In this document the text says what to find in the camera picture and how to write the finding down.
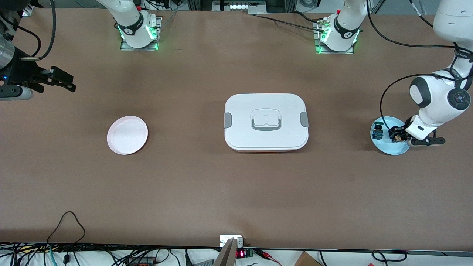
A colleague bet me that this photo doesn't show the light blue round plate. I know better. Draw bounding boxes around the light blue round plate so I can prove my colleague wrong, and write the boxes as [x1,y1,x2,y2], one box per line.
[370,116,411,156]

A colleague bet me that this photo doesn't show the blue push button switch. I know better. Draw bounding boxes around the blue push button switch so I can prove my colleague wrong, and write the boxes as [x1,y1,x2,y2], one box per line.
[371,121,385,140]

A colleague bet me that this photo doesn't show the white lunch box grey latches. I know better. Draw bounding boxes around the white lunch box grey latches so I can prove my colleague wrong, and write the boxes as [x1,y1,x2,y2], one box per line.
[224,93,309,153]

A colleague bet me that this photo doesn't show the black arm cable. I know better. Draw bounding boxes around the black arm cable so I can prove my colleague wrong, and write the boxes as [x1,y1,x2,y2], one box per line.
[18,0,57,61]
[366,0,473,130]

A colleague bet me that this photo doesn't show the pale pink round plate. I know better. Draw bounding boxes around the pale pink round plate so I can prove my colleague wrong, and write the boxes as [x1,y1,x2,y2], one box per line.
[107,116,149,155]

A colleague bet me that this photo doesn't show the thin black cable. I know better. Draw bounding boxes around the thin black cable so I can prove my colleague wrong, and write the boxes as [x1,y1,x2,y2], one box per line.
[371,250,408,262]

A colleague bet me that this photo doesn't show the black cable with metal plug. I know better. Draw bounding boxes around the black cable with metal plug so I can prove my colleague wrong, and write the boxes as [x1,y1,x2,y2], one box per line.
[248,13,326,31]

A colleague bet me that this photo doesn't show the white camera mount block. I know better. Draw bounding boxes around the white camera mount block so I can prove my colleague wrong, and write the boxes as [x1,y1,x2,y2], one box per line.
[220,235,244,247]

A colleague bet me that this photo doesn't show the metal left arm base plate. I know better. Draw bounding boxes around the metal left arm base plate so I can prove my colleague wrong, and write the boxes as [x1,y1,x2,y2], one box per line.
[314,20,354,55]

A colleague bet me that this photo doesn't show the aluminium frame with white label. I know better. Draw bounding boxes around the aluminium frame with white label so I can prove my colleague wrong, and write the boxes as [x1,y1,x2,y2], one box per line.
[212,0,267,12]

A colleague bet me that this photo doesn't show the tangled black cable bundle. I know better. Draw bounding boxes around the tangled black cable bundle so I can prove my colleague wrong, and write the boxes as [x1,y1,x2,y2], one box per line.
[0,242,222,266]

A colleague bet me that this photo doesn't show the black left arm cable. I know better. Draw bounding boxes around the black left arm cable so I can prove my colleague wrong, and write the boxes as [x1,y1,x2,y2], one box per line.
[366,0,473,130]

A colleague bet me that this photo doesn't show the black looped cable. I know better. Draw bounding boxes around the black looped cable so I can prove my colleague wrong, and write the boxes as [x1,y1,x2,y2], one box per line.
[47,211,86,244]

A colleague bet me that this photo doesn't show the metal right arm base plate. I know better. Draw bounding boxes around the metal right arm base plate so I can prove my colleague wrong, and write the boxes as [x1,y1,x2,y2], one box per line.
[120,17,162,51]

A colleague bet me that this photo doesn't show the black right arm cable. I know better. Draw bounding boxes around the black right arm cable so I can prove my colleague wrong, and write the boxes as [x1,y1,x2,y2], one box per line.
[18,0,57,61]

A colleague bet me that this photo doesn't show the brown cardboard box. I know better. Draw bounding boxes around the brown cardboard box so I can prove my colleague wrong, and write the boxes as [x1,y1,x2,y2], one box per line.
[294,251,323,266]

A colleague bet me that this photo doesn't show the aluminium camera mount bar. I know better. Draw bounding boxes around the aluminium camera mount bar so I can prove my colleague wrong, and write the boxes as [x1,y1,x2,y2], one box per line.
[214,238,238,266]

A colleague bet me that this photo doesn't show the red clip test leads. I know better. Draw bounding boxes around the red clip test leads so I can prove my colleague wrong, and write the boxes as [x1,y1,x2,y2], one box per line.
[255,249,282,266]

